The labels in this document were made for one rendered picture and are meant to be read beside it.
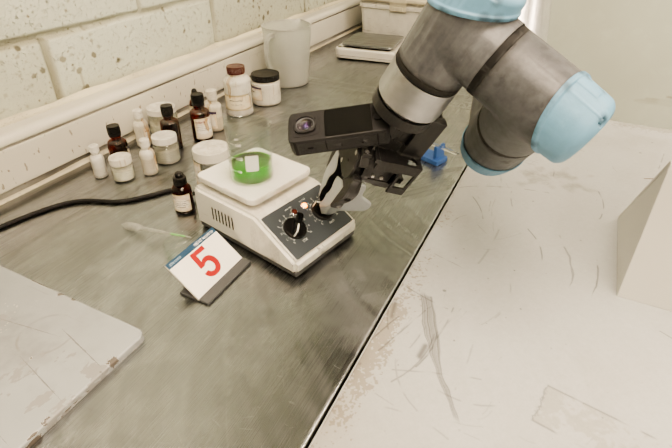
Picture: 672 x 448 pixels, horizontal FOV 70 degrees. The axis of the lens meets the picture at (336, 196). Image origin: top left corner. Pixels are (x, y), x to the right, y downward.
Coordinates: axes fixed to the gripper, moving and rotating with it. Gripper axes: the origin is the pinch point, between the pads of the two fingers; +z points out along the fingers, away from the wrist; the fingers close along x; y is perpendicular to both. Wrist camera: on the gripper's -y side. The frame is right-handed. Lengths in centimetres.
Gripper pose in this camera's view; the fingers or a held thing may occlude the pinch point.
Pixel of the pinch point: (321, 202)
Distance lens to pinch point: 66.3
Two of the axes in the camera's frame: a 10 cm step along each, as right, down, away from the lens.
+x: -0.8, -8.0, 6.0
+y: 9.2, 1.7, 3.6
